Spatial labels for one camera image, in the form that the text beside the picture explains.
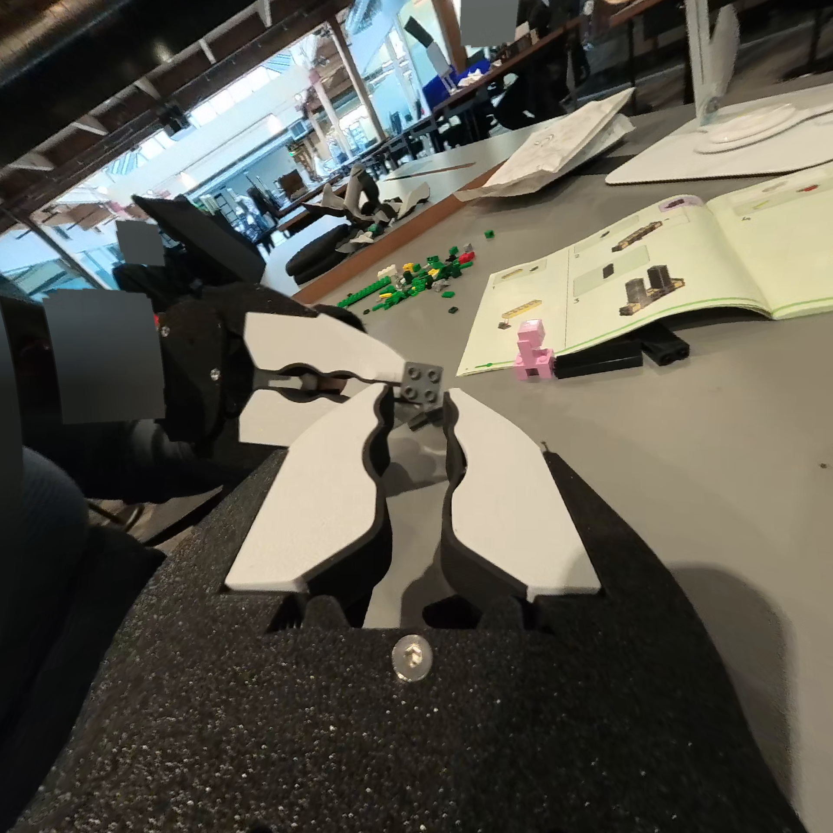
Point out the white monitor stand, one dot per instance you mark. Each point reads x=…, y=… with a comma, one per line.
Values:
x=712, y=58

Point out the pale green instruction booklet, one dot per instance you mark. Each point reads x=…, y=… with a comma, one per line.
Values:
x=651, y=293

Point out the grey desk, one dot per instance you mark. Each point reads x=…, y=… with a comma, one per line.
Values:
x=651, y=455

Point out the person's dark ribbed sweater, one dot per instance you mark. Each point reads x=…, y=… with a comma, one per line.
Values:
x=45, y=507

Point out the person's left forearm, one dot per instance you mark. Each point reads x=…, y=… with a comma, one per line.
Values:
x=169, y=465

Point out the pink brick pig figure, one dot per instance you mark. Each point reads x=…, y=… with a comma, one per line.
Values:
x=533, y=358

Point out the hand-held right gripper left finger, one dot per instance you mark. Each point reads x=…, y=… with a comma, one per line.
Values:
x=312, y=507

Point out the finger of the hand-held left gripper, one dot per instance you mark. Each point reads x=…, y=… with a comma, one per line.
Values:
x=312, y=338
x=273, y=420

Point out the pile of green bricks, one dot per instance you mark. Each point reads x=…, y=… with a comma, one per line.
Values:
x=423, y=276

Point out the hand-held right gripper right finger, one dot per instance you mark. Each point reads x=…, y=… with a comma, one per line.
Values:
x=514, y=507

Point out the dark grey square brick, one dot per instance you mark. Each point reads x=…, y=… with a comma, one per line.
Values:
x=422, y=384

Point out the long black brick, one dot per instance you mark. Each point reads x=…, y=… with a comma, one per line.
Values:
x=667, y=345
x=599, y=361

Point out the grey and black parts heap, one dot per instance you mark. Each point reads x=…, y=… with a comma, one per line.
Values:
x=364, y=208

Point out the white crumpled paper bag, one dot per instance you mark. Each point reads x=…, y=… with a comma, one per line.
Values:
x=559, y=149

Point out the white flat base board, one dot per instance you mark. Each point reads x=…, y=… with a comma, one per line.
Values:
x=748, y=166

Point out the black rounded casing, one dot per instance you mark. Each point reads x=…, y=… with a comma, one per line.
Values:
x=319, y=250

